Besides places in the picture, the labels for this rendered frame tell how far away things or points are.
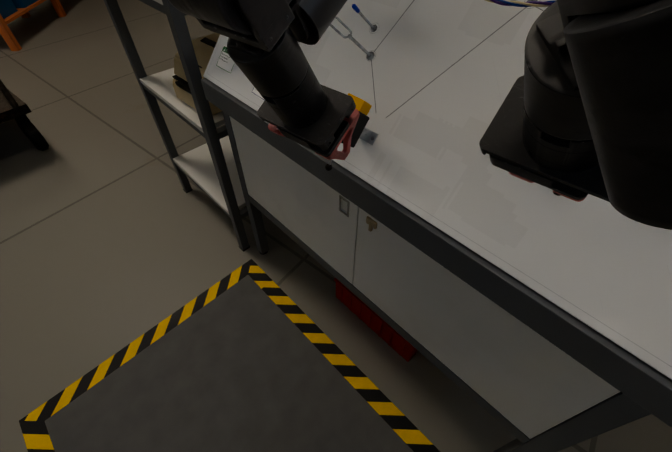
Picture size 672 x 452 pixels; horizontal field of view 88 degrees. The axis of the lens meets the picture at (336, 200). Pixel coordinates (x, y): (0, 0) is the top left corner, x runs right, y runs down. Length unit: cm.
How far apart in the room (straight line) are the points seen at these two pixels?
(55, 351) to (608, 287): 171
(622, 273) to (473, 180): 23
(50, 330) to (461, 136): 166
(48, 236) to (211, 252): 82
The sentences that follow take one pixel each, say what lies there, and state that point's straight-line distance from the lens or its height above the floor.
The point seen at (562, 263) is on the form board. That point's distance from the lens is 60.
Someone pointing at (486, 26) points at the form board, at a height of 112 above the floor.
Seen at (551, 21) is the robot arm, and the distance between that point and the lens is 20.
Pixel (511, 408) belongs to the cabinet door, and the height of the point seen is 46.
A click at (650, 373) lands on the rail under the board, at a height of 87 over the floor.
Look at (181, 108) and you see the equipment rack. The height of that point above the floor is 66.
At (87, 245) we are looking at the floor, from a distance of 204.
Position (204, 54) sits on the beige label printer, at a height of 84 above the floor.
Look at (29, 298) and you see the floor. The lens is 198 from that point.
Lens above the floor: 133
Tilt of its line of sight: 45 degrees down
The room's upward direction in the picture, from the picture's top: 1 degrees clockwise
